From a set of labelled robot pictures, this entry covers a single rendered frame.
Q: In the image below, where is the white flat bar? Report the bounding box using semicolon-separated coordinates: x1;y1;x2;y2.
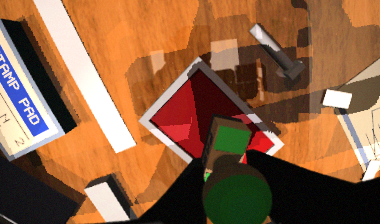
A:
33;0;137;153

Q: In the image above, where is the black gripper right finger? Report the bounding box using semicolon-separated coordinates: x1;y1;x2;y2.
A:
246;148;380;224

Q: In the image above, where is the stamp pad tin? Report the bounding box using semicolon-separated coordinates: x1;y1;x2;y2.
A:
0;18;77;162

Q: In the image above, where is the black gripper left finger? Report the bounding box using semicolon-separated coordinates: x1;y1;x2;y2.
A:
86;158;207;224

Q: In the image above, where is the red ink pad in grey tray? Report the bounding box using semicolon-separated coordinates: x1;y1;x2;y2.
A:
138;57;284;164

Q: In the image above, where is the beige inspection card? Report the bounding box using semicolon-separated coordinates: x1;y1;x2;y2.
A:
323;57;380;181

